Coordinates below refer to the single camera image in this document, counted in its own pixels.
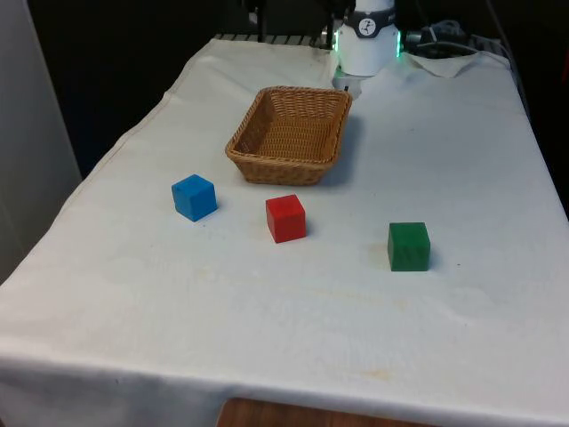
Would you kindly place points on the blue cube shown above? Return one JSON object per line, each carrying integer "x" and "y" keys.
{"x": 194, "y": 198}

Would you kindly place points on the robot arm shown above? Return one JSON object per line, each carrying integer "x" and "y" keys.
{"x": 366, "y": 49}

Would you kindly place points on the red cube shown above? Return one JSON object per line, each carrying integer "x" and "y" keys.
{"x": 286, "y": 219}

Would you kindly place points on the rectangular wicker basket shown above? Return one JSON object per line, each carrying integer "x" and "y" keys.
{"x": 289, "y": 133}

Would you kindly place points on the green cube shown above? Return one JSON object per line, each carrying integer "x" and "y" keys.
{"x": 409, "y": 247}

